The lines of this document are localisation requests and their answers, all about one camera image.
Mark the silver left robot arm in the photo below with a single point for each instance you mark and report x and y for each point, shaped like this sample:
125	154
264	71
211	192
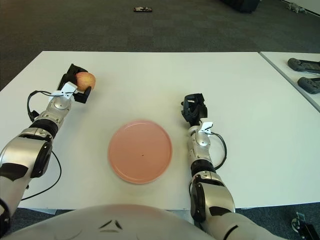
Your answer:
25	152

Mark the white left wrist connector block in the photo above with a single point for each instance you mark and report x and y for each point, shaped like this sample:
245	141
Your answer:
69	90

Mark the white wrist connector block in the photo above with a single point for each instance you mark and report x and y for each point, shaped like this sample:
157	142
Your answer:
69	90
206	126

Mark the red yellow apple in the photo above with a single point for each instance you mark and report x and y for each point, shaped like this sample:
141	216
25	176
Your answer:
86	80

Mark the dark grey game controller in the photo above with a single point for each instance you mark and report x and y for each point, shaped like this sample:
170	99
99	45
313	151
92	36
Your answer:
301	64
308	85

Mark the black caster wheel stand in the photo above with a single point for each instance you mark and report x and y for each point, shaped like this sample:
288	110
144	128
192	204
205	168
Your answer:
303	225

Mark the silver robot torso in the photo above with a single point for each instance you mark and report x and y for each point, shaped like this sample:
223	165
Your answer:
112	220

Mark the grey toy robot dog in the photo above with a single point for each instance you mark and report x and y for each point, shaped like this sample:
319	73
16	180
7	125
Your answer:
296	7

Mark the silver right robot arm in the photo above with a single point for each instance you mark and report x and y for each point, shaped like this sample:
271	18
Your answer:
212	197

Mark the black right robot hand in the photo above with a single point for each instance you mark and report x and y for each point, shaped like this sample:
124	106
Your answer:
195	110

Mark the white right wrist connector block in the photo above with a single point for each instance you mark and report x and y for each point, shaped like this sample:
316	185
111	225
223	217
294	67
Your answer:
206	126

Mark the small dark packet on floor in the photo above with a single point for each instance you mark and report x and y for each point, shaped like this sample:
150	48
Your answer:
142	9

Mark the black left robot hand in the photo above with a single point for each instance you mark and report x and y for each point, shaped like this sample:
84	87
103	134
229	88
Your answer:
68	77

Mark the black bag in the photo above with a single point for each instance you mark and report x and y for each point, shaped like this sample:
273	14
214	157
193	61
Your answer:
241	5

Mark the pink round plate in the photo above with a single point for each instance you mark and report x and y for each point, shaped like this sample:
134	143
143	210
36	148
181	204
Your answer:
140	152

